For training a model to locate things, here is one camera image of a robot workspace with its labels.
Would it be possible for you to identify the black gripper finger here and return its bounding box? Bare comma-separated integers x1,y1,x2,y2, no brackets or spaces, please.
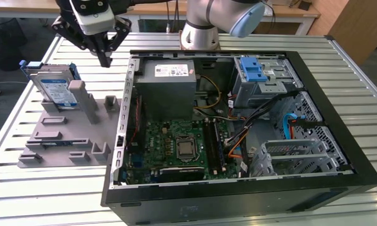
51,16,106,68
105,16,133,68

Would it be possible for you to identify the hard disk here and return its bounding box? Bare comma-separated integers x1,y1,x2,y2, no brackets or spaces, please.
19,60,82,110

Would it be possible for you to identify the metal disk bay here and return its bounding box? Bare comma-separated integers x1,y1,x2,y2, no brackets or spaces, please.
258,138,354,177

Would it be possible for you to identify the wooden desk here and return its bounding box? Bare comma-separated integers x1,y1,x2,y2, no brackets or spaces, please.
0,0,321,36

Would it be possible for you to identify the black bin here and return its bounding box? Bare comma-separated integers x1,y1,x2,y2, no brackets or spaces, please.
0,17,27,72

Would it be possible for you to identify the grey power supply unit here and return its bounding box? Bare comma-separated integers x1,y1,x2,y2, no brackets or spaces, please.
134,59,198,121

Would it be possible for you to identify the grey parts rack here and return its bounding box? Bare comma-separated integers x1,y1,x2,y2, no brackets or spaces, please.
17,80,123,168

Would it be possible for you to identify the blue drive latch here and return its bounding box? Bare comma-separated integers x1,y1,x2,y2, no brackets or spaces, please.
238,57,263,82

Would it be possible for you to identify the green RAM stick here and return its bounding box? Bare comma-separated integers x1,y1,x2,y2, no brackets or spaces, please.
39,140,74,145

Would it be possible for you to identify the green motherboard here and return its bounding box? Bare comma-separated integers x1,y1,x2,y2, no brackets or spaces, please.
122,119,239,184

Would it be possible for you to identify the grey drive cage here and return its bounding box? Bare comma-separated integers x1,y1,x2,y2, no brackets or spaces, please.
231,56,303,109

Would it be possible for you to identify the CPU socket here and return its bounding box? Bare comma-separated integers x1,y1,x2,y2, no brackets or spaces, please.
173,134,198,163

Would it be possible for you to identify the silver CPU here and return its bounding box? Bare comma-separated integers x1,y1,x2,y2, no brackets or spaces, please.
175,141,195,157

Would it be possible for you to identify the black RAM stick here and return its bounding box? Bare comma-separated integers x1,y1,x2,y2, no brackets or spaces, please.
211,119,229,172
202,119,221,174

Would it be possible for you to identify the black graphics card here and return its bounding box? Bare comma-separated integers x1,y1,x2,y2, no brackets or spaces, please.
158,166,205,183

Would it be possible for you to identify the wooden cabinet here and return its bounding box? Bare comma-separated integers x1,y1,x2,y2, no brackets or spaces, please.
309,0,377,64

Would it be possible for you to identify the black PC case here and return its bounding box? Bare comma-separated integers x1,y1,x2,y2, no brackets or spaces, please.
99,49,377,226

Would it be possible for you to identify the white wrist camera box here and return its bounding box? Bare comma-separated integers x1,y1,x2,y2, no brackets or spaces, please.
69,0,115,36

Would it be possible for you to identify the red wire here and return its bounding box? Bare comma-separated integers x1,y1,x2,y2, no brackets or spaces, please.
133,96,142,145

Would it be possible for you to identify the yellow wire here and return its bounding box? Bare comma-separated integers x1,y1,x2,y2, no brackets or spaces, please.
199,75,222,109

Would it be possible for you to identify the black power wire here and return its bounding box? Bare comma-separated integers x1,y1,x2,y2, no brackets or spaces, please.
226,90,302,151

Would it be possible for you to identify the orange wire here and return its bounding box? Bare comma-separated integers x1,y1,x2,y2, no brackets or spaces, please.
227,141,249,158

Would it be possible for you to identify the blue data wire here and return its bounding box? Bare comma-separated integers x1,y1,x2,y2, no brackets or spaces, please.
282,113,295,140

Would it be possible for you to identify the black wire connector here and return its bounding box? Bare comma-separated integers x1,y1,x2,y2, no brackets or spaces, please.
289,119,325,130

